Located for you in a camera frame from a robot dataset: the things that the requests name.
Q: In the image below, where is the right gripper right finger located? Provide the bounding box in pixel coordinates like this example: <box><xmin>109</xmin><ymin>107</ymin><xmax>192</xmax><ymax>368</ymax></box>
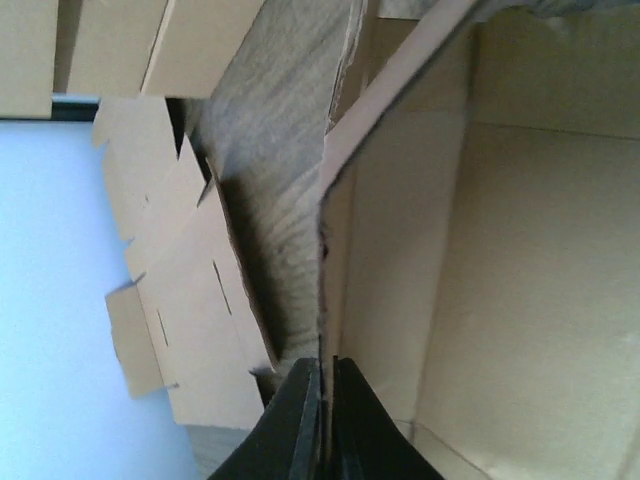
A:
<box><xmin>331</xmin><ymin>358</ymin><xmax>443</xmax><ymax>480</ymax></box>

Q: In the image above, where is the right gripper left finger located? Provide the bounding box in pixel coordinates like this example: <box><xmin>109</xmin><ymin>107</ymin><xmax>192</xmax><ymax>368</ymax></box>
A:
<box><xmin>210</xmin><ymin>358</ymin><xmax>321</xmax><ymax>480</ymax></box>

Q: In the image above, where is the small cardboard box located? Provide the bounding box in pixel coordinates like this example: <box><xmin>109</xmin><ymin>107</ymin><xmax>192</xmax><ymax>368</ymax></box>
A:
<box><xmin>319</xmin><ymin>1</ymin><xmax>639</xmax><ymax>479</ymax></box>

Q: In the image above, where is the large folded cardboard box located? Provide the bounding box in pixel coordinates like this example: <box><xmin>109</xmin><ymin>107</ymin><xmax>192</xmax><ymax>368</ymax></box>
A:
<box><xmin>56</xmin><ymin>1</ymin><xmax>263</xmax><ymax>99</ymax></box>

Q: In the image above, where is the lower large cardboard box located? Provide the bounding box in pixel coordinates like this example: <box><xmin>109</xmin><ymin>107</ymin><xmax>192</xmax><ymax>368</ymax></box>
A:
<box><xmin>1</xmin><ymin>0</ymin><xmax>58</xmax><ymax>118</ymax></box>

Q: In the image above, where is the large flat cardboard sheet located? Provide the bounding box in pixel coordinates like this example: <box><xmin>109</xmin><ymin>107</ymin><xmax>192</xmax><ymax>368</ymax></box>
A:
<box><xmin>92</xmin><ymin>96</ymin><xmax>276</xmax><ymax>430</ymax></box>

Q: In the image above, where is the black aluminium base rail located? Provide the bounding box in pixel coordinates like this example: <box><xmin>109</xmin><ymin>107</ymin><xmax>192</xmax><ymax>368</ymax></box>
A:
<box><xmin>1</xmin><ymin>100</ymin><xmax>99</xmax><ymax>123</ymax></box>

